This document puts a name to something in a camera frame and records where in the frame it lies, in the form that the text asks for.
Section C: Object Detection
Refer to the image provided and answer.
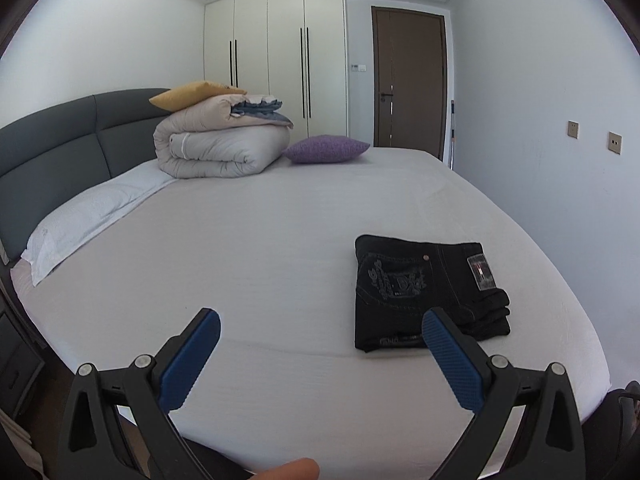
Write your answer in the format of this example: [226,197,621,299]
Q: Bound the person's left hand fingertip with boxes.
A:
[250,457,320,480]

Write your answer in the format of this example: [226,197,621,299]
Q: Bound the white bed mattress sheet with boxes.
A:
[12,148,610,479]

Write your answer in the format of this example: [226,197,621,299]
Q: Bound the cream wardrobe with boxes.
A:
[204,0,349,142]

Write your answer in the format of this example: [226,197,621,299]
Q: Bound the black jeans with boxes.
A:
[355,234,511,353]

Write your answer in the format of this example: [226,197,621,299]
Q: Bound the purple cushion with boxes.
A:
[283,136,370,164]

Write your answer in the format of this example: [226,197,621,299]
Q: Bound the white pillow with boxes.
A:
[22,159,175,285]

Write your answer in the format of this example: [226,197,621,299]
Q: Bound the brown door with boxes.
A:
[372,6,448,158]

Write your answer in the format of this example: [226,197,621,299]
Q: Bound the rolled beige duvet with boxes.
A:
[154,94,293,179]

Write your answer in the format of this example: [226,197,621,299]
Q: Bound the yellow cushion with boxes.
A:
[149,80,246,113]

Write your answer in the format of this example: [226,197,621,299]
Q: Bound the beige wall socket plate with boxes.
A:
[608,132,623,155]

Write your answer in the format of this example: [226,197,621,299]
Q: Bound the dark bedside table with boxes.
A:
[1,260,48,419]

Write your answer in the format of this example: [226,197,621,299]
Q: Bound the grey upholstered headboard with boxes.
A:
[1,88,168,263]

